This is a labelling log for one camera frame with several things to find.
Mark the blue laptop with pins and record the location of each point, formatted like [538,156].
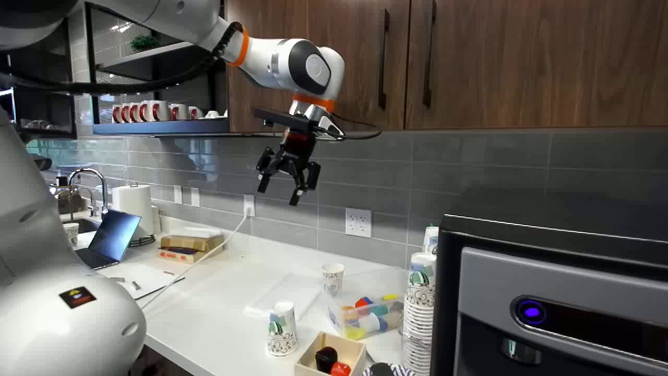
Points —
[112,239]

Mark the chrome faucet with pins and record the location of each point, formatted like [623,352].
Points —
[100,183]

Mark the blue wall shelf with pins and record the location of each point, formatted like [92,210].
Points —
[159,128]

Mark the brown wooden cabinet door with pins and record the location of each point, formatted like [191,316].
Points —
[313,21]
[544,64]

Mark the black round block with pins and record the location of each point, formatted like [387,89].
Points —
[326,357]

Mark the printed paper cup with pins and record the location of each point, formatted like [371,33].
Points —
[283,334]
[332,281]

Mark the clear plastic container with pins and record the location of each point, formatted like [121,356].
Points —
[389,323]

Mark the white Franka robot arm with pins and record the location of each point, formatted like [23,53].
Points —
[278,64]

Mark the wooden tray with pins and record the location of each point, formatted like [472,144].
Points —
[189,245]

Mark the white paper sheet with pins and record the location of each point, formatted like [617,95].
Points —
[143,279]

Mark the white cylinder block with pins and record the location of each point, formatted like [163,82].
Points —
[371,323]

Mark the red block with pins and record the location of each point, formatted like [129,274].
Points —
[338,371]

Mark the black and grey appliance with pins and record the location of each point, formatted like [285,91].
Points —
[556,306]

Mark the blue white patterned bowl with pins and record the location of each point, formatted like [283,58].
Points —
[387,371]

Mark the stack of printed paper cups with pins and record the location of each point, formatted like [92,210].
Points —
[418,306]
[430,240]

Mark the yellow block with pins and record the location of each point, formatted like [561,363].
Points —
[389,298]
[355,333]

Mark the white paper towel roll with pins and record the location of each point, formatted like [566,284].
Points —
[135,206]

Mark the white wall outlet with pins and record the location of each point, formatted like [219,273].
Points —
[250,206]
[357,222]
[195,198]
[179,195]

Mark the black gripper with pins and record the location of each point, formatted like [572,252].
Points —
[292,160]

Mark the light wooden box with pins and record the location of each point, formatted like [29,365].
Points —
[305,363]

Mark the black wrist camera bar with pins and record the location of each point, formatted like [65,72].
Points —
[285,119]

